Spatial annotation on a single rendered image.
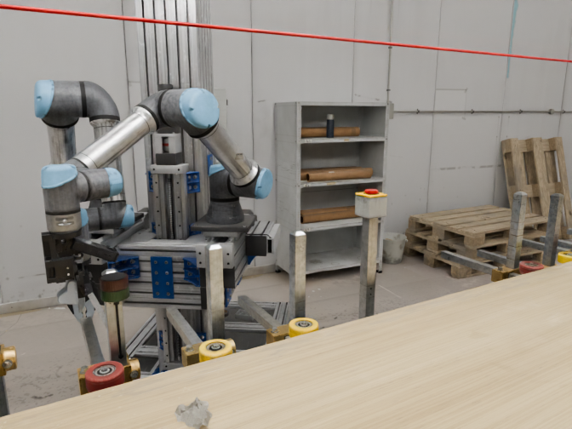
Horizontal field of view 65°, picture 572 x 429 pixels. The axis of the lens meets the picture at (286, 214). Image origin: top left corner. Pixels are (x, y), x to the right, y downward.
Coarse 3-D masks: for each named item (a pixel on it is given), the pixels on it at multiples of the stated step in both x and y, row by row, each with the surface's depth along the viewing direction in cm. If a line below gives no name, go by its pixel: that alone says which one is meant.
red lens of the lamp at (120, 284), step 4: (128, 276) 101; (100, 280) 98; (120, 280) 98; (124, 280) 99; (128, 280) 100; (100, 284) 98; (104, 284) 97; (108, 284) 97; (112, 284) 97; (116, 284) 97; (120, 284) 98; (124, 284) 99; (128, 284) 100; (100, 288) 98; (104, 288) 97; (108, 288) 97; (112, 288) 97; (116, 288) 97; (120, 288) 98; (124, 288) 99
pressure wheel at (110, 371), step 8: (96, 368) 100; (104, 368) 99; (112, 368) 100; (120, 368) 100; (88, 376) 97; (96, 376) 97; (104, 376) 97; (112, 376) 97; (120, 376) 98; (88, 384) 96; (96, 384) 96; (104, 384) 96; (112, 384) 97; (120, 384) 99
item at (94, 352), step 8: (80, 320) 135; (88, 320) 134; (88, 328) 129; (88, 336) 124; (96, 336) 124; (88, 344) 120; (96, 344) 120; (88, 352) 119; (96, 352) 115; (96, 360) 112; (104, 360) 112
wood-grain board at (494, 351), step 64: (384, 320) 125; (448, 320) 125; (512, 320) 125; (128, 384) 95; (192, 384) 95; (256, 384) 95; (320, 384) 95; (384, 384) 95; (448, 384) 95; (512, 384) 95
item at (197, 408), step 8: (200, 400) 89; (184, 408) 86; (192, 408) 84; (200, 408) 86; (208, 408) 87; (176, 416) 84; (184, 416) 84; (192, 416) 83; (200, 416) 85; (208, 416) 84; (192, 424) 82; (200, 424) 82
